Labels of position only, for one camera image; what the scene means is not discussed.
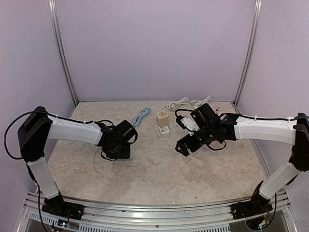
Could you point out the aluminium frame post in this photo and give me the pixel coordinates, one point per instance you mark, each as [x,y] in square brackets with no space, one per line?
[249,52]
[61,51]

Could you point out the white power strip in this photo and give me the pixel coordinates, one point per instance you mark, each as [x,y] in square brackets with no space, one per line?
[164,131]

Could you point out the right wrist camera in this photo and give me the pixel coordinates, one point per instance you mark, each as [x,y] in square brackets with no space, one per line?
[185,122]

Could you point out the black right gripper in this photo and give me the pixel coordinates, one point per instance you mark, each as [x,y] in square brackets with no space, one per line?
[187,144]

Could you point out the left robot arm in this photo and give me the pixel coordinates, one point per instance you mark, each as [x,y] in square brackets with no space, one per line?
[41,126]

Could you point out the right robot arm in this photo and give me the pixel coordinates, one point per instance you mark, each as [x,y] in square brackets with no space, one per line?
[206,126]

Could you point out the left aluminium frame post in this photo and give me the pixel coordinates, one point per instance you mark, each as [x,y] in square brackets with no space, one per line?
[61,51]

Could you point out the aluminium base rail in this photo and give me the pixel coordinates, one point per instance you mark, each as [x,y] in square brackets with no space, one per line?
[198,217]

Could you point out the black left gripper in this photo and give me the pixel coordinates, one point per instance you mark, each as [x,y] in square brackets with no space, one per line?
[126,153]

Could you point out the beige cube socket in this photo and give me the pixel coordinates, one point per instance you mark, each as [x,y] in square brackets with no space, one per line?
[162,118]

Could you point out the right aluminium frame post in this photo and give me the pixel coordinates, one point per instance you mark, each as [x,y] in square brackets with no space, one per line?
[249,52]

